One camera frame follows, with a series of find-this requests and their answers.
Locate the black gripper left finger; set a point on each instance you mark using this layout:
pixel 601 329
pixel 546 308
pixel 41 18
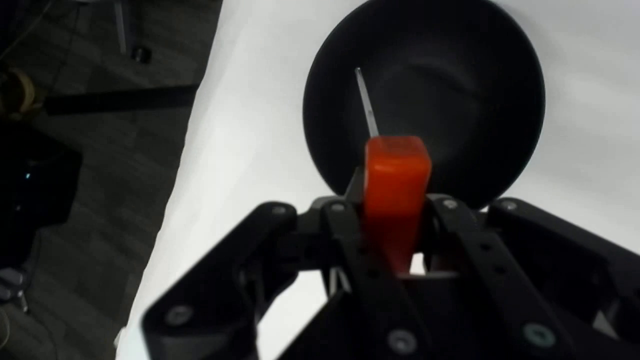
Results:
pixel 221 281

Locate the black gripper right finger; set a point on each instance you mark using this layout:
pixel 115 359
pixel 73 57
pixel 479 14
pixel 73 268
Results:
pixel 506 266

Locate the black bowl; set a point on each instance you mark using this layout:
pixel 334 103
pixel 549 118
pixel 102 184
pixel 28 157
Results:
pixel 452 87

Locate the dark floor object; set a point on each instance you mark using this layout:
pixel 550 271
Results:
pixel 33 193

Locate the black floor strip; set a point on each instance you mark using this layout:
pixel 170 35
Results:
pixel 120 101

